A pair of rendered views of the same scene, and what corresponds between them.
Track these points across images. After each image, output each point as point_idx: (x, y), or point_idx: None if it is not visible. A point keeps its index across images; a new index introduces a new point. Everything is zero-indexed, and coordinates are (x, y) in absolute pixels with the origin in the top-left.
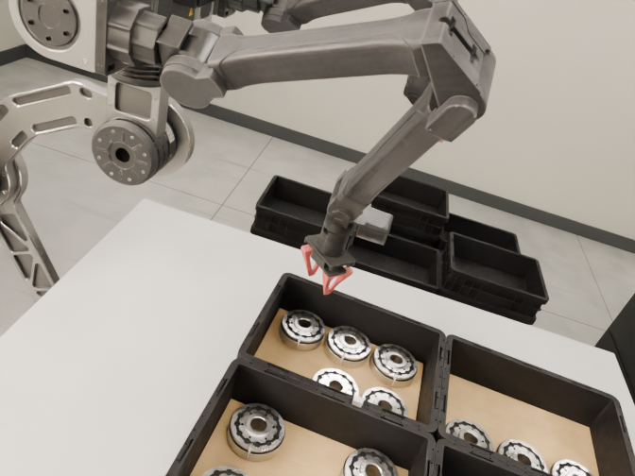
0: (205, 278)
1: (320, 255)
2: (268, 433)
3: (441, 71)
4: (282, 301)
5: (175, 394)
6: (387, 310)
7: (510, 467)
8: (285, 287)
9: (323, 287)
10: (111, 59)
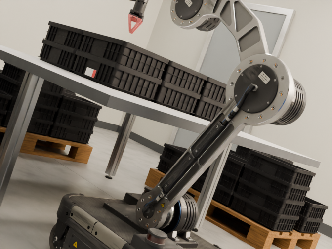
0: (113, 91)
1: (144, 16)
2: None
3: None
4: (120, 57)
5: (164, 107)
6: (97, 33)
7: None
8: (123, 48)
9: (135, 29)
10: None
